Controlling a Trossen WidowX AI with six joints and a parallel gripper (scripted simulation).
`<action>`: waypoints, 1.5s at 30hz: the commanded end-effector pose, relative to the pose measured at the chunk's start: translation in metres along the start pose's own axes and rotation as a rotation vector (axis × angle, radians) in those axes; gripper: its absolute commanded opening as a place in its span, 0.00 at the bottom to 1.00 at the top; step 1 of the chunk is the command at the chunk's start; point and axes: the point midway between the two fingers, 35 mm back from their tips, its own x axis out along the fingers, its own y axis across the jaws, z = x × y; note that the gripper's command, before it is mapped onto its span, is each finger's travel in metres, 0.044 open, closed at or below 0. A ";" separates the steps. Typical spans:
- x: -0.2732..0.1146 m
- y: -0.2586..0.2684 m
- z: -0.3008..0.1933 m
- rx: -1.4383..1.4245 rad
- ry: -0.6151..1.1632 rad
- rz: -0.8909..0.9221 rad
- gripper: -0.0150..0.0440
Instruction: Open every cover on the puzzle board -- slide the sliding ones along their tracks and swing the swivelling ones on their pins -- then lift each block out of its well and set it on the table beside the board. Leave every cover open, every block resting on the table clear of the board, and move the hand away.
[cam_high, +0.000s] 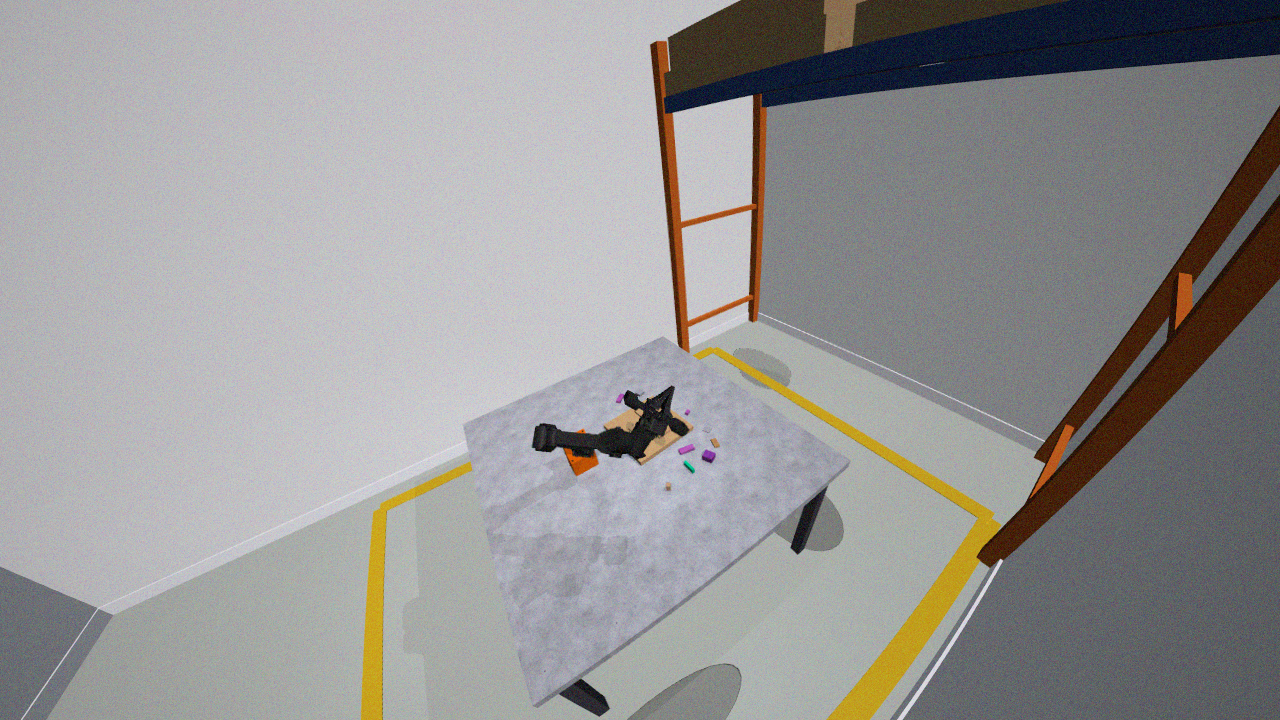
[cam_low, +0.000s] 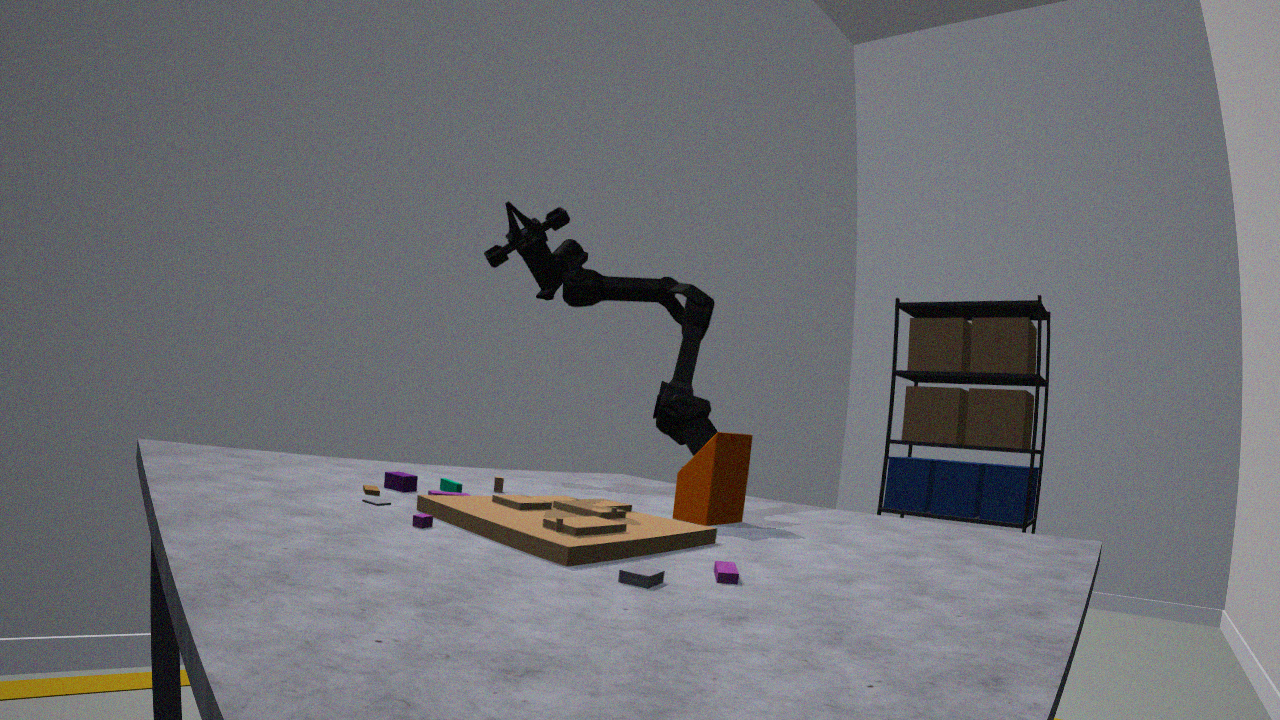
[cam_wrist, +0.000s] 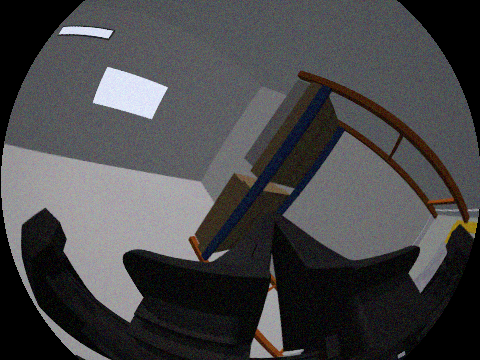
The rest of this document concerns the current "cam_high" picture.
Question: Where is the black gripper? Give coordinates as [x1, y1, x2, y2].
[623, 386, 690, 442]

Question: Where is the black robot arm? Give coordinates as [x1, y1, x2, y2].
[532, 414, 668, 459]

